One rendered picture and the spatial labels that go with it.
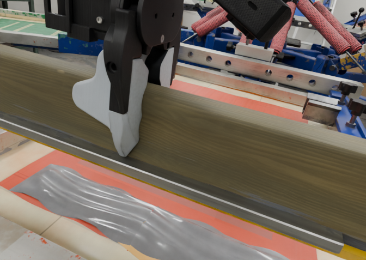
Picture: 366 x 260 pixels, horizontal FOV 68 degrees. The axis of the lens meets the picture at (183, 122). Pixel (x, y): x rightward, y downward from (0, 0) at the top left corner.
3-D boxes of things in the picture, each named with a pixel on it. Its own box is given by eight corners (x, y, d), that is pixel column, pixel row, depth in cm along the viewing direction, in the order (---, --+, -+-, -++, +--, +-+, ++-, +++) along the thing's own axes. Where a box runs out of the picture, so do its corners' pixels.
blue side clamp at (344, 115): (356, 168, 56) (371, 139, 53) (330, 160, 58) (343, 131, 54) (338, 118, 82) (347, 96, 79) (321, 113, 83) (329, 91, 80)
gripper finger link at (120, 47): (128, 101, 23) (143, -7, 21) (146, 107, 23) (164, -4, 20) (92, 112, 19) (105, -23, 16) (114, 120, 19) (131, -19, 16)
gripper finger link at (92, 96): (82, 138, 26) (91, 39, 23) (136, 158, 24) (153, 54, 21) (57, 149, 23) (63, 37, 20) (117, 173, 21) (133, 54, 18)
